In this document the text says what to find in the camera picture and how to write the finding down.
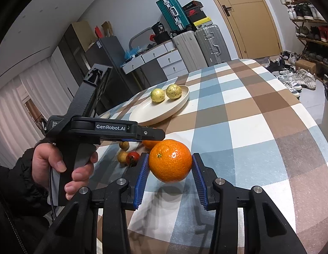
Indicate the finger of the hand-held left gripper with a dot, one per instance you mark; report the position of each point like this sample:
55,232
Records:
153,134

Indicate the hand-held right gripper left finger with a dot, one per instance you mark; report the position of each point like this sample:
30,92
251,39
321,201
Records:
141,182

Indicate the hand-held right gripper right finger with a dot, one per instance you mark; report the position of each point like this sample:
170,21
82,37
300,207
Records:
199,184

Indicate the small orange mandarin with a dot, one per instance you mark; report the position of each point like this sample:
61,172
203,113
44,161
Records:
150,144

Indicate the cream oval plate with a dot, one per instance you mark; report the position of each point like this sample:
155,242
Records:
153,114

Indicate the red tomato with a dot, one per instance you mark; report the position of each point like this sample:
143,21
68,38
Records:
132,158

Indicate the small brown round fruit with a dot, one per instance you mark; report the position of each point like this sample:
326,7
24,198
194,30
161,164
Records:
124,145

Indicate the large brown round fruit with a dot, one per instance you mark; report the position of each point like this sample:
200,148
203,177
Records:
122,157

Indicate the large orange mandarin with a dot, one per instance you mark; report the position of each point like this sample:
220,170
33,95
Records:
170,161

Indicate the person's left forearm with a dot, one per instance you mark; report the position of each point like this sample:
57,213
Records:
18,180

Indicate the person's left hand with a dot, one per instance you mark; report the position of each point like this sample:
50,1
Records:
42,161

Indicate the yellow-green guava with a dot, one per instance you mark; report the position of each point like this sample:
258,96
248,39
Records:
157,95
174,91

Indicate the white curtains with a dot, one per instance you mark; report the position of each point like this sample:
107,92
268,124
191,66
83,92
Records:
18,119

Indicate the grey refrigerator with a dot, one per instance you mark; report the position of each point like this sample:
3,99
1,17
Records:
111,58

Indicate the white drawer desk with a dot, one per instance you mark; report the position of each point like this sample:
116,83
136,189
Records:
169,60

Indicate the dark tall cabinet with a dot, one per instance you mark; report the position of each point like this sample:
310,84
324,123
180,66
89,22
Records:
71,50

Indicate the blue plastic bag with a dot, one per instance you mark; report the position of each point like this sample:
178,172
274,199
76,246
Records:
132,53

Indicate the beige suitcase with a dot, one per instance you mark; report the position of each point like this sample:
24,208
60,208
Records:
186,50

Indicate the small open cardboard box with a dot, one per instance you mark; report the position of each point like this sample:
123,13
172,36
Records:
107,29

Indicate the black bag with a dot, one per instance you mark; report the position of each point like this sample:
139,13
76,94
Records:
160,31

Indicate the silver suitcase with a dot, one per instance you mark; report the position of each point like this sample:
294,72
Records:
210,42

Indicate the teal suitcase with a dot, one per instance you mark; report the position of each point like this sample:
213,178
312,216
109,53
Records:
170,12

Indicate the black and yellow shoe box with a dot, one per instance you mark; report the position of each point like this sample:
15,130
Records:
201,19

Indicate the person's black jacket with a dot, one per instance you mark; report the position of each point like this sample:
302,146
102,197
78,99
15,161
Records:
10,232

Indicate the black and red shoe box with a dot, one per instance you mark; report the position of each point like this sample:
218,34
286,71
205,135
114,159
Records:
192,8

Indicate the pile of assorted shoes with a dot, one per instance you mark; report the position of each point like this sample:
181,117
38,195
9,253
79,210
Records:
293,79

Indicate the tan wooden door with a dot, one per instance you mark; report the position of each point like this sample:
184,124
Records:
246,18

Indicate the brown cardboard box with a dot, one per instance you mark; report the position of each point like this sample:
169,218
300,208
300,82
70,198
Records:
305,66

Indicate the wooden shoe rack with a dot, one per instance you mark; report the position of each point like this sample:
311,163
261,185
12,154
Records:
312,37

